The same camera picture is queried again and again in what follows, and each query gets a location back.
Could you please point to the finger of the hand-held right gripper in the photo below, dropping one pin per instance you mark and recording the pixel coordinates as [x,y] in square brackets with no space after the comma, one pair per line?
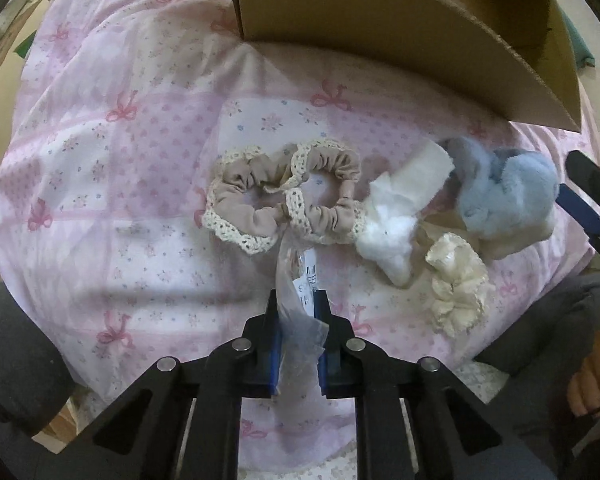
[577,207]

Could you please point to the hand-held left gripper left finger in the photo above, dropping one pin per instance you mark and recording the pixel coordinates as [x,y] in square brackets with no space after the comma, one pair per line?
[273,345]

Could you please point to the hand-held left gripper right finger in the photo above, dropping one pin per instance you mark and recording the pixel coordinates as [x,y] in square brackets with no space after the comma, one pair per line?
[322,360]

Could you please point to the clear plastic packet with label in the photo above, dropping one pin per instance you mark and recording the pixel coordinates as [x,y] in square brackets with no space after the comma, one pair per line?
[300,350]

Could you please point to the blue fluffy scrunchie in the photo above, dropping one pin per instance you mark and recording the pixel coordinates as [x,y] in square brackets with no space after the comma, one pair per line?
[500,195]

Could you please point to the white fluffy scrunchie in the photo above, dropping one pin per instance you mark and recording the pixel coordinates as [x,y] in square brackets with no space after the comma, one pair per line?
[385,240]

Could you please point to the cream satin scrunchie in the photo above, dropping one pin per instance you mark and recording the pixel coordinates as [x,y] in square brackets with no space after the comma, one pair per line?
[455,300]

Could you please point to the brown cardboard box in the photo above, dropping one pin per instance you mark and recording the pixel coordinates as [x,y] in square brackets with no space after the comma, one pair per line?
[380,10]

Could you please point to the person's right leg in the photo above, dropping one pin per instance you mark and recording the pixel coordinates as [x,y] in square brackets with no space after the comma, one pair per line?
[545,330]

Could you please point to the person's leg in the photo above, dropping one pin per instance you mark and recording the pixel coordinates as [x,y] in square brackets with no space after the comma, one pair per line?
[545,330]
[15,360]

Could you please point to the teal padded bed panel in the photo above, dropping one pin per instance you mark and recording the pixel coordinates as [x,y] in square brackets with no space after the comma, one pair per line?
[577,40]

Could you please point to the person's right foot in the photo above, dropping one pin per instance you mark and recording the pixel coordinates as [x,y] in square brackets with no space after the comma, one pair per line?
[587,385]

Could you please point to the pink printed quilt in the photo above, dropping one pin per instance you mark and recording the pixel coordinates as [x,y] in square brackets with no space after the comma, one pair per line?
[130,135]

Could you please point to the person's left leg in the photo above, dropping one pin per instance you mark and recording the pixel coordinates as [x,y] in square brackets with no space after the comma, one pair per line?
[15,360]

